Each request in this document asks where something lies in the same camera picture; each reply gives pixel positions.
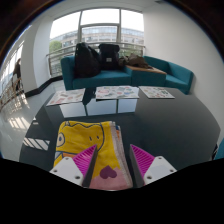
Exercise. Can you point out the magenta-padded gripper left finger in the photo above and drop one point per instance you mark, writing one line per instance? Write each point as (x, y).
(71, 168)

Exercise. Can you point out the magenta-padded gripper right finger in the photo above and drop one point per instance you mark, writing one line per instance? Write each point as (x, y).
(156, 170)

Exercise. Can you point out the yellow cartoon print towel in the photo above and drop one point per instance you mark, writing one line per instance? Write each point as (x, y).
(80, 136)

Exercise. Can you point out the teal chair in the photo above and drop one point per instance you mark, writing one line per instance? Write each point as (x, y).
(220, 150)

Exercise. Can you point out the printed paper sheet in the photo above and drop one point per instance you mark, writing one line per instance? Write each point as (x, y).
(66, 97)
(156, 92)
(116, 92)

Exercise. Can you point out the teal corner sofa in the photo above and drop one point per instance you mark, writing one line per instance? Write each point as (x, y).
(176, 76)

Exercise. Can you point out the large black backpack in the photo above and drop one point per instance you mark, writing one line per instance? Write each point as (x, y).
(86, 60)

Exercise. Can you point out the brown jacket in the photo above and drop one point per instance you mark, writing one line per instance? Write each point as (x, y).
(136, 61)

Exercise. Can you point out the person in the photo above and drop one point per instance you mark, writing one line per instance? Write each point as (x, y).
(17, 71)

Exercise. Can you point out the black bag with label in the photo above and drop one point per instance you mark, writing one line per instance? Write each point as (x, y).
(109, 56)

